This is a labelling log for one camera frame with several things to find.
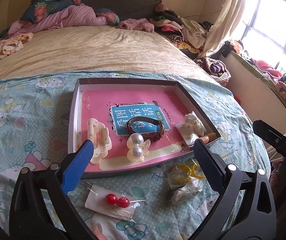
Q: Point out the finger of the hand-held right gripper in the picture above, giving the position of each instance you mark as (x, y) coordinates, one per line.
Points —
(275, 138)

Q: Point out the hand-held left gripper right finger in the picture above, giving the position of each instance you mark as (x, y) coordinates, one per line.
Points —
(208, 167)

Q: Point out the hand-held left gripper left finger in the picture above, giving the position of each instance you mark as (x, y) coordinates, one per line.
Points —
(77, 165)

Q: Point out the cream hair claw clip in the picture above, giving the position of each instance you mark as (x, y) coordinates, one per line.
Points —
(100, 135)

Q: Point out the bagged pearl earring card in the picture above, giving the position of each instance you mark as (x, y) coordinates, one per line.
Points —
(193, 126)

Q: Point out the grey cardboard box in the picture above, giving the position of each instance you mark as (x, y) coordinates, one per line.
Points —
(74, 120)

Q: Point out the pearl hair clip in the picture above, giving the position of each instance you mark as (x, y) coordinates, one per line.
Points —
(136, 141)

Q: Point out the bagged yellow bangles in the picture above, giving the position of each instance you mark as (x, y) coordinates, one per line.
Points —
(181, 175)

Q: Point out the crumpled white packet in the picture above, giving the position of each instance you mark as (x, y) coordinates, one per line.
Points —
(186, 192)

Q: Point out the red bead earrings on card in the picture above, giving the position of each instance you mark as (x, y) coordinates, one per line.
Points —
(112, 199)

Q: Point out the windowsill clutter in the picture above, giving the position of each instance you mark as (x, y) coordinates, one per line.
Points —
(283, 87)

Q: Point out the pink book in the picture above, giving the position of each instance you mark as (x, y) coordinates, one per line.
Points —
(95, 105)

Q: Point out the cartoon cat printed blanket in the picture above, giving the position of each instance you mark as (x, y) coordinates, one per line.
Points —
(20, 120)

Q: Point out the basket of clothes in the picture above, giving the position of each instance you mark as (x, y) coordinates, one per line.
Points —
(216, 68)

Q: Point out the window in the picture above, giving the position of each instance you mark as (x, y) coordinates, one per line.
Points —
(275, 22)

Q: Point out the beige bed sheet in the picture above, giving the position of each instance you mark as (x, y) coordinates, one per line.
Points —
(95, 47)

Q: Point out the cream curtain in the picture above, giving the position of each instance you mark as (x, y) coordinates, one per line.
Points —
(228, 20)

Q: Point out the pale crumpled garment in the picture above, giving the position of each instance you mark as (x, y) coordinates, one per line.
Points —
(5, 47)

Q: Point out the pile of clothes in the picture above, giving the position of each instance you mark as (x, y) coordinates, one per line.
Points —
(180, 30)

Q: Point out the pink duvet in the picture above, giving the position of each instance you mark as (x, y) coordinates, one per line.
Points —
(70, 17)

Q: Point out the pink fluffy garment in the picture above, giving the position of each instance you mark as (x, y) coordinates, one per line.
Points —
(135, 25)

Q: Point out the dark floral pillow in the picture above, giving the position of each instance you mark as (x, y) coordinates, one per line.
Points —
(42, 8)

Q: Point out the dark green headboard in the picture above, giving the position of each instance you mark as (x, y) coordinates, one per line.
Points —
(95, 2)

